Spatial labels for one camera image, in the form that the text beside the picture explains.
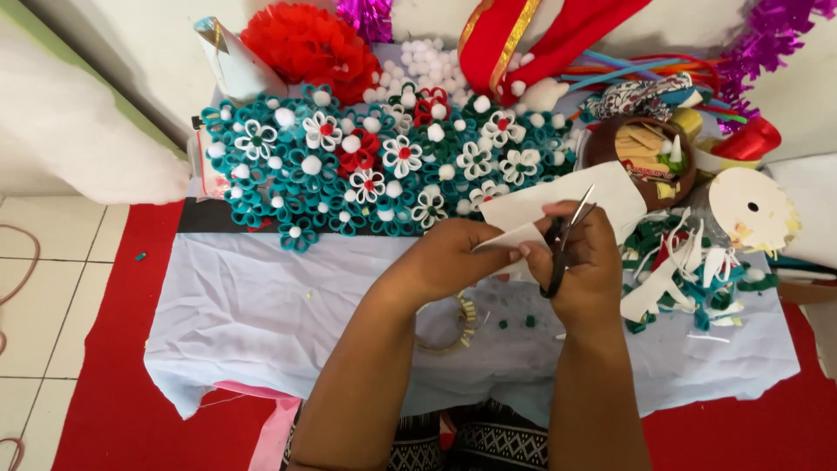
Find person's left hand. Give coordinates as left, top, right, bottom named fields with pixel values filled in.
left=386, top=218, right=524, bottom=310

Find person's right hand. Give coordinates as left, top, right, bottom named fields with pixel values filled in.
left=519, top=199, right=626, bottom=329

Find black handled scissors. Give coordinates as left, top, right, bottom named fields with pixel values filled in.
left=539, top=184, right=597, bottom=300

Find white felt sheet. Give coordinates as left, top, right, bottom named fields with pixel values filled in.
left=472, top=161, right=648, bottom=283

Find pile of felt scraps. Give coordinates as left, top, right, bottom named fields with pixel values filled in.
left=617, top=208, right=780, bottom=335

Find pile of felt flowers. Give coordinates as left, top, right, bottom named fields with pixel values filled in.
left=199, top=82, right=578, bottom=254

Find brown bowl with craft bits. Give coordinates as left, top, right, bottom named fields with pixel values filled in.
left=581, top=116, right=698, bottom=212

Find round white card spool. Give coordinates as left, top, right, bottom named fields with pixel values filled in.
left=708, top=167, right=803, bottom=254

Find light blue table cloth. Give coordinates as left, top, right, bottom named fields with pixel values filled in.
left=143, top=42, right=803, bottom=429

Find yellow tape roll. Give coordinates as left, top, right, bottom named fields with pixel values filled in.
left=670, top=107, right=705, bottom=140

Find patterned cloth piece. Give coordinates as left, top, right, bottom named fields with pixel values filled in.
left=581, top=72, right=695, bottom=123

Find person's patterned black skirt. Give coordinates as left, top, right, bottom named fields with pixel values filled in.
left=281, top=399, right=551, bottom=471

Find pile of white pompoms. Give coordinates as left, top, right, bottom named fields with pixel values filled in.
left=361, top=37, right=473, bottom=109

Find shiny red ribbon roll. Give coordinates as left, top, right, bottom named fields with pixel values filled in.
left=711, top=116, right=783, bottom=162

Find bundle of coloured pipe cleaners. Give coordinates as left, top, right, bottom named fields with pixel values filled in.
left=561, top=49, right=748, bottom=126

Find red ribbon with gold stripe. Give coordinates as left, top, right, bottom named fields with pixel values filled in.
left=457, top=0, right=655, bottom=107

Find white fabric heap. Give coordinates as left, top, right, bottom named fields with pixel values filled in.
left=761, top=153, right=837, bottom=270

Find pink cloth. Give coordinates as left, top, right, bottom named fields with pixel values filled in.
left=212, top=379, right=303, bottom=471

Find red paper honeycomb ball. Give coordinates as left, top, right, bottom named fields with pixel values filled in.
left=240, top=3, right=382, bottom=106

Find purple tinsel garland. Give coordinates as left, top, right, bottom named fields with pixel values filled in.
left=335, top=0, right=395, bottom=44
left=715, top=0, right=837, bottom=136

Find clear plastic bag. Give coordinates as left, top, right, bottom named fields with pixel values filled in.
left=187, top=127, right=231, bottom=201

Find white paper cone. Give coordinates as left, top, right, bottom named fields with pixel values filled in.
left=194, top=16, right=289, bottom=103

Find red floor mat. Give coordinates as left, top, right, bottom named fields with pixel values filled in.
left=51, top=201, right=837, bottom=471

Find white fluffy batting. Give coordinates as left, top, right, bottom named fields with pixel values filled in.
left=0, top=25, right=192, bottom=206

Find beige ring with tabs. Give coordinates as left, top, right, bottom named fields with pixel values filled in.
left=415, top=291, right=479, bottom=356

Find brown cable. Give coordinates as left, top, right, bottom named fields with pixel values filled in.
left=0, top=224, right=42, bottom=358

